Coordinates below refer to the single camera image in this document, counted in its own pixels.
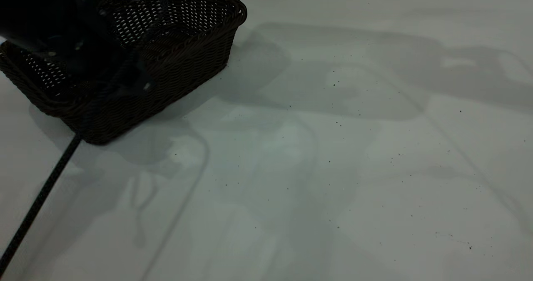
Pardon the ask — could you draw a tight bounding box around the black braided cable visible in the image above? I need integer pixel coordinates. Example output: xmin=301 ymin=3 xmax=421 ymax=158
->
xmin=0 ymin=134 xmax=82 ymax=276

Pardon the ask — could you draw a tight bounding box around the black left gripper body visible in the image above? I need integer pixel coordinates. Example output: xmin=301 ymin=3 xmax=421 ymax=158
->
xmin=40 ymin=6 xmax=127 ymax=91

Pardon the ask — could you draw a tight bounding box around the black woven wicker basket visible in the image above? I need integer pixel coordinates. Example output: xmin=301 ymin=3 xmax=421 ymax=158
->
xmin=0 ymin=0 xmax=248 ymax=145

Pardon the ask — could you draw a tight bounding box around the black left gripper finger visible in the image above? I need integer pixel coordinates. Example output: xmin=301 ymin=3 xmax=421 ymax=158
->
xmin=112 ymin=53 xmax=155 ymax=99

